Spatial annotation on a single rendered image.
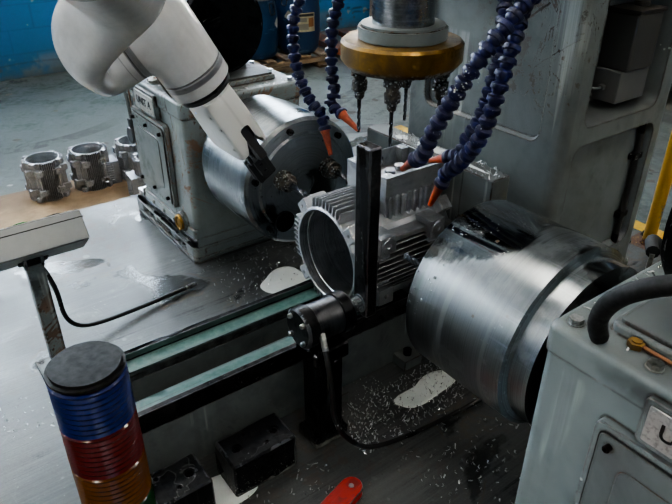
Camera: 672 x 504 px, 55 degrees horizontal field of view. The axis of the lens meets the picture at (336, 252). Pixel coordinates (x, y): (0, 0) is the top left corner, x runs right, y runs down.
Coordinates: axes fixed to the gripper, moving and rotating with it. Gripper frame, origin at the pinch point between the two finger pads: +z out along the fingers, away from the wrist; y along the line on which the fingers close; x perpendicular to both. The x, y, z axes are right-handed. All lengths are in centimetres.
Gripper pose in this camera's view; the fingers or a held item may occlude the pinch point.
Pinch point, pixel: (259, 166)
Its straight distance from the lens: 97.2
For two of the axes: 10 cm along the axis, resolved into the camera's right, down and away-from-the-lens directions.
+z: 4.0, 6.0, 6.9
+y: 5.9, 4.1, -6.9
